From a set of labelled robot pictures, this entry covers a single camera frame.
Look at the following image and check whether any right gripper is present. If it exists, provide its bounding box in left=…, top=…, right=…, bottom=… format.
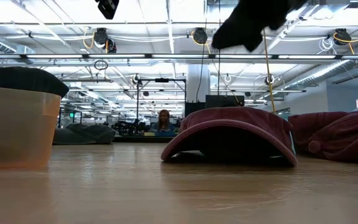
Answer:
left=211, top=0, right=307, bottom=52

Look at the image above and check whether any black monitor back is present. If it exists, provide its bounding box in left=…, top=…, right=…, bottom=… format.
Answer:
left=204, top=95, right=246, bottom=109

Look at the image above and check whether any black equipment box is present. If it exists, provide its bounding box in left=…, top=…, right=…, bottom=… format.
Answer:
left=184, top=101, right=206, bottom=118

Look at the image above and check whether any orange translucent plastic bin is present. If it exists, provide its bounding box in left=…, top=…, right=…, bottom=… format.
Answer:
left=0, top=84, right=62, bottom=170

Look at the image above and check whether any black ceiling cable reel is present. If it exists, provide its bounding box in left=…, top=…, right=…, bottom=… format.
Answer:
left=93, top=27, right=109, bottom=47
left=333, top=27, right=353, bottom=46
left=192, top=27, right=209, bottom=45

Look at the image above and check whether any black hanging cable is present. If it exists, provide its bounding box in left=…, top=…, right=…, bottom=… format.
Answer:
left=217, top=0, right=222, bottom=96

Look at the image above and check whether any yellow hanging hose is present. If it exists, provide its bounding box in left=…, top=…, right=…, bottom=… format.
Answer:
left=261, top=27, right=277, bottom=114

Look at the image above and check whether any black cable coil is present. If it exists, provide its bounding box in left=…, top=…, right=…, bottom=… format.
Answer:
left=93, top=59, right=109, bottom=71

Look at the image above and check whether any distant black rig frame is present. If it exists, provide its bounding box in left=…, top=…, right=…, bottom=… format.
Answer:
left=136, top=77, right=188, bottom=124

